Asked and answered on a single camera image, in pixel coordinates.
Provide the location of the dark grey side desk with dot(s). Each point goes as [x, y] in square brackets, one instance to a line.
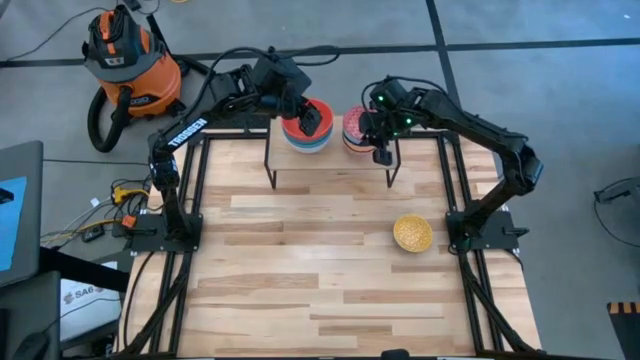
[30, 310]

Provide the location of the laptop with blue screen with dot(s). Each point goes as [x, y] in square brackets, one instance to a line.
[20, 225]

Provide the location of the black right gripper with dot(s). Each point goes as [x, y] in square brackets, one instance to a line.
[390, 115]

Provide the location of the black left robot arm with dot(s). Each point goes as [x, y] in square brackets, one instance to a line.
[187, 132]

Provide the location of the white printed box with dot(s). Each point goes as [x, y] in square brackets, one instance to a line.
[90, 310]

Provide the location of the red white patterned bowl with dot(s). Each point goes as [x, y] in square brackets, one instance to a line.
[356, 122]

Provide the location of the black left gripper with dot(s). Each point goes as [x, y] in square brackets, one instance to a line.
[280, 85]

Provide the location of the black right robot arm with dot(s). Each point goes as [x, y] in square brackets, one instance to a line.
[480, 130]

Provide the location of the black floor stand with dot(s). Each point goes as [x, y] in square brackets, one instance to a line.
[617, 190]

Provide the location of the small black device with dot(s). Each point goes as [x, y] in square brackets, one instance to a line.
[93, 234]

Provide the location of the black desk bar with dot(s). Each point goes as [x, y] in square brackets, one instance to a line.
[80, 269]

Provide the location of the black table-level camera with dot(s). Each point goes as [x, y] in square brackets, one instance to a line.
[395, 355]

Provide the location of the yellow power plug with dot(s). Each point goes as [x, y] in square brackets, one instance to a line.
[122, 194]

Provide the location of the black computer mouse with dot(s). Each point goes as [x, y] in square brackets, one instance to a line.
[31, 347]

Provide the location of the yellow patterned bowl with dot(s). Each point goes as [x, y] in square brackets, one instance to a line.
[412, 233]

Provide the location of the orange shop vacuum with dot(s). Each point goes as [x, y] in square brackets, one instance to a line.
[140, 85]

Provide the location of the black aluminium table frame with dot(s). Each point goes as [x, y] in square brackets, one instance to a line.
[225, 135]

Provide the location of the coral red bowl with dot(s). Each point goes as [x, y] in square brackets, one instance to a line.
[292, 127]

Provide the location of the black orange striped post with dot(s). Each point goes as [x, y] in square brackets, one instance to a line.
[625, 330]

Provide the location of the black perforated floor panel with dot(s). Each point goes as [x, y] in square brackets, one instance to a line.
[256, 123]

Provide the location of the orange connector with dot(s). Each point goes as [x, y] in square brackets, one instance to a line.
[129, 221]

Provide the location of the black vacuum wand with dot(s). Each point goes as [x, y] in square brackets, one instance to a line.
[160, 35]

